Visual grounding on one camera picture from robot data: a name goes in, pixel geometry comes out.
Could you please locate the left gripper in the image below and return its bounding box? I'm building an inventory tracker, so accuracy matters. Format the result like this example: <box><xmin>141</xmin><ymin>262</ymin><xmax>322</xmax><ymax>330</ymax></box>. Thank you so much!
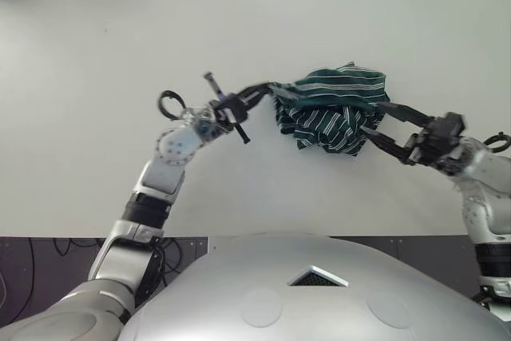
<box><xmin>203</xmin><ymin>71</ymin><xmax>277</xmax><ymax>146</ymax></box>

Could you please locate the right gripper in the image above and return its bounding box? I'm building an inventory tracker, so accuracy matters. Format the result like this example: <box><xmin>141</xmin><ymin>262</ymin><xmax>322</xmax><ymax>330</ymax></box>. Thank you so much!
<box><xmin>360</xmin><ymin>101</ymin><xmax>445</xmax><ymax>167</ymax></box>

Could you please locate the green white striped T-shirt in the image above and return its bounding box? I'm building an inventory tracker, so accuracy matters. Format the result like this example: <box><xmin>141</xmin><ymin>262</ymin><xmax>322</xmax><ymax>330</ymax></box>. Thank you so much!
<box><xmin>267</xmin><ymin>61</ymin><xmax>392</xmax><ymax>157</ymax></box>

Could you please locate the robot body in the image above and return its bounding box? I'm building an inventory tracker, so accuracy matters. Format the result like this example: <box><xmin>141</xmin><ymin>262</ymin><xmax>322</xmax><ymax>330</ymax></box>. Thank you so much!
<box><xmin>118</xmin><ymin>230</ymin><xmax>511</xmax><ymax>341</ymax></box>

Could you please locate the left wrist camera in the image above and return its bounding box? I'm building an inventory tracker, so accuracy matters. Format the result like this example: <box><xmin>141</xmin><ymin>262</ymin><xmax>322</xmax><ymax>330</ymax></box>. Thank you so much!
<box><xmin>217</xmin><ymin>97</ymin><xmax>249</xmax><ymax>125</ymax></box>

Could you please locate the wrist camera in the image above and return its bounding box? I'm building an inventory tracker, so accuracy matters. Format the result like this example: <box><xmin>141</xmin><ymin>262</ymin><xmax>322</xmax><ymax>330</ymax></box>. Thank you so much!
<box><xmin>217</xmin><ymin>97</ymin><xmax>249</xmax><ymax>125</ymax></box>
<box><xmin>434</xmin><ymin>112</ymin><xmax>468</xmax><ymax>141</ymax></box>

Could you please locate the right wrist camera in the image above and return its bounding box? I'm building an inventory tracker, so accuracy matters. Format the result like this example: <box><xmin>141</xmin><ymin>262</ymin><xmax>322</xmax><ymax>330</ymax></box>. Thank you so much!
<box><xmin>434</xmin><ymin>112</ymin><xmax>468</xmax><ymax>141</ymax></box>

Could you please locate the black floor cable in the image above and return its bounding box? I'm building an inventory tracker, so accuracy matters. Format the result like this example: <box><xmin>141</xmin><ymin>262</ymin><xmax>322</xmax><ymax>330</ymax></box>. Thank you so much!
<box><xmin>52</xmin><ymin>237</ymin><xmax>105</xmax><ymax>258</ymax></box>
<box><xmin>154</xmin><ymin>236</ymin><xmax>183</xmax><ymax>292</ymax></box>

